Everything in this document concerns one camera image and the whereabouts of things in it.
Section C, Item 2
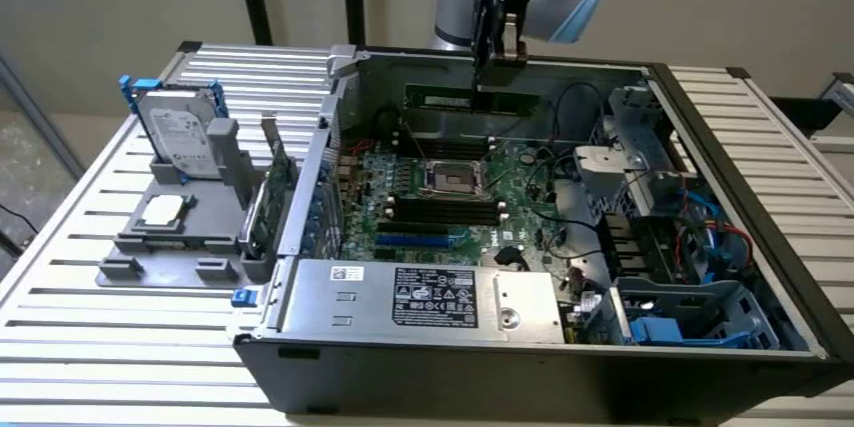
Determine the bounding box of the green RAM stick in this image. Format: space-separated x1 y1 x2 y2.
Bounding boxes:
404 83 542 117

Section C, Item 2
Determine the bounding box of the black RAM slot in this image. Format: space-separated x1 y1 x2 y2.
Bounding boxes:
390 208 504 219
392 202 502 211
388 215 505 227
398 144 496 154
400 138 494 148
393 195 501 205
400 132 493 142

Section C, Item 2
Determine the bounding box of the black expansion slot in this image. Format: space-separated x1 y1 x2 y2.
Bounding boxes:
381 220 450 235

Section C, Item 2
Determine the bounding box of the long blue expansion slot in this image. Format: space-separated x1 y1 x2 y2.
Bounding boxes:
376 233 450 249

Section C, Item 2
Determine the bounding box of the metal CPU socket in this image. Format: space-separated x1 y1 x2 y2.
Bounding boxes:
416 158 497 199

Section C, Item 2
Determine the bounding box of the grey metal drive cage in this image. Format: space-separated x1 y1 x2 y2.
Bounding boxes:
598 85 704 219

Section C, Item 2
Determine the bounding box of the green motherboard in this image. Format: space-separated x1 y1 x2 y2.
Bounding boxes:
331 138 570 274

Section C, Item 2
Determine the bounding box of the hard drive in blue caddy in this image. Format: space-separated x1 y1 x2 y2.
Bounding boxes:
118 75 233 179

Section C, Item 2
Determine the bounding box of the green graphics card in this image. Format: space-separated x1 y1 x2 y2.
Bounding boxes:
242 109 301 254

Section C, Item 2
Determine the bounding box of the silver hard disk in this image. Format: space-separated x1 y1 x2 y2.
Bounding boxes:
139 91 223 181

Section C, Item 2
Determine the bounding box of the grey power supply unit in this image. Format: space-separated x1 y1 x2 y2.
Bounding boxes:
275 258 569 347

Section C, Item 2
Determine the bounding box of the grey disk bay cage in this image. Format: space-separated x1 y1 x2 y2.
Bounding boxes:
609 275 784 349

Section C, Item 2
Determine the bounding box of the blue disk bay lever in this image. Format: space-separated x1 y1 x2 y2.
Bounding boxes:
629 315 684 347

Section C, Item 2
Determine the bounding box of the silver CPU chip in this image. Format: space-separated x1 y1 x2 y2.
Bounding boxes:
142 194 190 226

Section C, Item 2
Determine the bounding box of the black open PC case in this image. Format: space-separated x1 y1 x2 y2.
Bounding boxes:
231 43 854 417

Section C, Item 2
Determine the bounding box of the grey plastic parts rack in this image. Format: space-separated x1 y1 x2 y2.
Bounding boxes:
95 119 283 292

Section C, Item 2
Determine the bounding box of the black looped wire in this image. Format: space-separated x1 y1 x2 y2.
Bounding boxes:
552 80 610 149

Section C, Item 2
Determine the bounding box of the blue flat wire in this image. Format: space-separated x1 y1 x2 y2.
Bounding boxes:
678 185 728 249

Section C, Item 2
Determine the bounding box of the black floor cable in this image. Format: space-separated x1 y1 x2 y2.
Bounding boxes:
0 203 41 249

